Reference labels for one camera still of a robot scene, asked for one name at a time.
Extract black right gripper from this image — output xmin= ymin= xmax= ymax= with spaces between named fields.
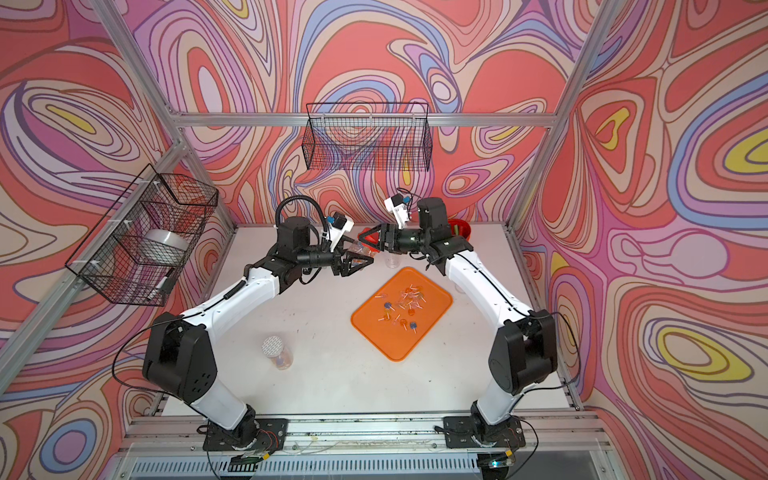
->
xmin=359 ymin=224 xmax=430 ymax=254

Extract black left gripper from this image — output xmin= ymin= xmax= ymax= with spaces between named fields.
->
xmin=294 ymin=236 xmax=370 ymax=279

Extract candies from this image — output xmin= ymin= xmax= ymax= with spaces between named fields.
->
xmin=372 ymin=284 xmax=427 ymax=333

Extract clear candy jar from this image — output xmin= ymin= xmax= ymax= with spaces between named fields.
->
xmin=382 ymin=252 xmax=401 ymax=270

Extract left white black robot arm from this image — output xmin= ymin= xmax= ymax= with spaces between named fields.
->
xmin=142 ymin=214 xmax=373 ymax=450

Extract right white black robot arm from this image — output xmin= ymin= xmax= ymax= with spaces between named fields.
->
xmin=358 ymin=194 xmax=558 ymax=447

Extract white lid jar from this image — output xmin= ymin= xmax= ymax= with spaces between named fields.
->
xmin=262 ymin=335 xmax=293 ymax=370

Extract orange plastic tray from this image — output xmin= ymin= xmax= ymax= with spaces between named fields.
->
xmin=350 ymin=267 xmax=453 ymax=362

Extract red cup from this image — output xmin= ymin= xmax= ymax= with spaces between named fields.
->
xmin=449 ymin=218 xmax=472 ymax=240

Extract black marker in basket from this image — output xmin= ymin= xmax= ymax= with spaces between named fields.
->
xmin=154 ymin=268 xmax=177 ymax=296

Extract white roll in basket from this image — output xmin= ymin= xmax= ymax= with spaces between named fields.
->
xmin=138 ymin=229 xmax=189 ymax=266

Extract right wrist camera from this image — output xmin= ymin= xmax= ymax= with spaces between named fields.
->
xmin=384 ymin=193 xmax=413 ymax=229

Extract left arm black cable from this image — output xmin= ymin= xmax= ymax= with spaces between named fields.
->
xmin=274 ymin=195 xmax=331 ymax=232

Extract back black wire basket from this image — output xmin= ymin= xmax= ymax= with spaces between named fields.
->
xmin=301 ymin=101 xmax=433 ymax=172

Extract black wire basket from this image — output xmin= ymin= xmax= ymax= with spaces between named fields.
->
xmin=301 ymin=101 xmax=433 ymax=172
xmin=65 ymin=165 xmax=219 ymax=307

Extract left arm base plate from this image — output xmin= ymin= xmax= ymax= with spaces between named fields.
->
xmin=196 ymin=418 xmax=289 ymax=453

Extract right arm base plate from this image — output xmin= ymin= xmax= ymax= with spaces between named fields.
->
xmin=434 ymin=415 xmax=526 ymax=451

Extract left black wire basket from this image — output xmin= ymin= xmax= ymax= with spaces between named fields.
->
xmin=65 ymin=165 xmax=219 ymax=307

